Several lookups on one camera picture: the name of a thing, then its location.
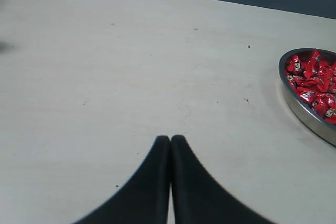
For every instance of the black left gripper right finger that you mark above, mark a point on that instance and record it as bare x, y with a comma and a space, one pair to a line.
198, 197

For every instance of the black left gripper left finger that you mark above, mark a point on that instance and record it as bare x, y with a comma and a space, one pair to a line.
144, 198

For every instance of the round steel plate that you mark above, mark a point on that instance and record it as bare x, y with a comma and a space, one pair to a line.
307, 116

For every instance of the pile of red candies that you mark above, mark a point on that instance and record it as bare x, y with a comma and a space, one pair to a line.
312, 77

